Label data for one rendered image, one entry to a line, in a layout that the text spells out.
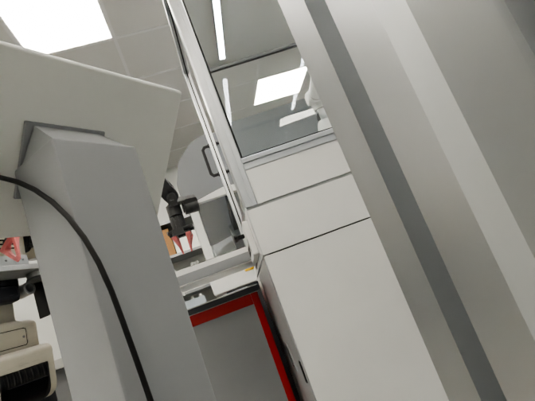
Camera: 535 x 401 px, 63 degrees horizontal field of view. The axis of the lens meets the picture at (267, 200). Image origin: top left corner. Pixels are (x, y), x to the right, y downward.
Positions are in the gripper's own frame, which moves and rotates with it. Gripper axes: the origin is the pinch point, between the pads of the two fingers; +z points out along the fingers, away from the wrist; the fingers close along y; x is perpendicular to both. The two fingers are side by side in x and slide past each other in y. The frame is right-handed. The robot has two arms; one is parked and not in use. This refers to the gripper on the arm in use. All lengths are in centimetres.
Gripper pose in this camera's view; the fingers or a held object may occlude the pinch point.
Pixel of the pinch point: (187, 251)
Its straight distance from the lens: 175.9
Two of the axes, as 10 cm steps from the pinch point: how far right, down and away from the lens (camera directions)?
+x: 0.0, -2.6, -9.7
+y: -9.4, 3.3, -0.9
